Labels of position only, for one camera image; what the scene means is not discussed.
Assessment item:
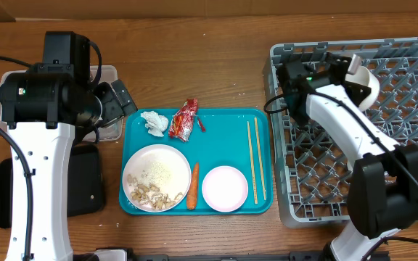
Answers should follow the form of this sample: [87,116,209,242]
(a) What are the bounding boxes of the orange carrot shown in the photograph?
[187,162,200,210]

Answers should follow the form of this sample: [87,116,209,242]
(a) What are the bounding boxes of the teal serving tray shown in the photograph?
[119,108,274,215]

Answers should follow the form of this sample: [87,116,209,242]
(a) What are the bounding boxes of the white tissue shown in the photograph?
[140,111,169,137]

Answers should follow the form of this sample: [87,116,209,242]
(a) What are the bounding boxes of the wooden chopstick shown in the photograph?
[254,117,266,201]
[247,120,258,204]

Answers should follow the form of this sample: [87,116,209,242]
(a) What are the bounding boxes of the grey dishwasher rack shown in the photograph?
[263,38,418,228]

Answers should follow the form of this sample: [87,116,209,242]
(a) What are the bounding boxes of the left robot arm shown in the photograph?
[0,31,136,260]

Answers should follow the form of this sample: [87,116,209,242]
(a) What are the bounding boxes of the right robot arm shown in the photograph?
[276,53,418,260]

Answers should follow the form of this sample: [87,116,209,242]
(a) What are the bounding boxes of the red snack wrapper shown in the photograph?
[168,99,206,142]

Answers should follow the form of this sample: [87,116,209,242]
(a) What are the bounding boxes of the black plastic tray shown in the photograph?
[0,145,105,228]

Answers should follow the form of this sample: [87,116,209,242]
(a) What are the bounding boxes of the white plate with food scraps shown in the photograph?
[122,144,192,213]

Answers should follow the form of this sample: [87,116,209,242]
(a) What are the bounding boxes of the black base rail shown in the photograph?
[67,246,391,261]

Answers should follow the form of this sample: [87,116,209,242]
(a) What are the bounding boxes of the white bowl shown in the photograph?
[345,66,380,112]

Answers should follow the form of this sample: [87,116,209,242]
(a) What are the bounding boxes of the clear plastic storage bin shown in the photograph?
[0,65,124,143]

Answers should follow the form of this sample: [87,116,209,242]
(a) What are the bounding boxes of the food scraps on plate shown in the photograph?
[124,174,186,212]

